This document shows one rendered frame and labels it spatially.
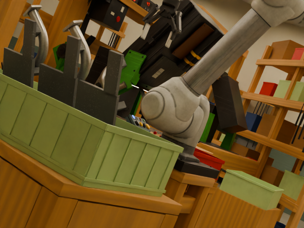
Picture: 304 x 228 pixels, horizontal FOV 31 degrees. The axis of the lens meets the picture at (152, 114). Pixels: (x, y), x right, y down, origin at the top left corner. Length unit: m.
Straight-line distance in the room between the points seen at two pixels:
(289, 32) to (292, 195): 7.35
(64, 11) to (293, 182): 3.18
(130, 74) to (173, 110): 0.91
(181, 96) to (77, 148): 0.72
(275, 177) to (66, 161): 4.51
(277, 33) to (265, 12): 10.37
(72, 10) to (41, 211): 1.73
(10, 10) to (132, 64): 0.71
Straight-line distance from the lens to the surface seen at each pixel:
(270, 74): 12.17
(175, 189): 2.12
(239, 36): 2.03
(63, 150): 1.44
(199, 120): 2.23
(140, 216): 1.61
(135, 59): 2.94
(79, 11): 3.00
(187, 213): 2.36
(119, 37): 9.81
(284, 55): 6.77
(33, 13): 1.76
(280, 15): 2.03
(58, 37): 2.94
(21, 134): 1.56
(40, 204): 1.40
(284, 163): 11.80
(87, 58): 1.61
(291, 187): 5.41
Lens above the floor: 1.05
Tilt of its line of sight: 1 degrees down
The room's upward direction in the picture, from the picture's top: 23 degrees clockwise
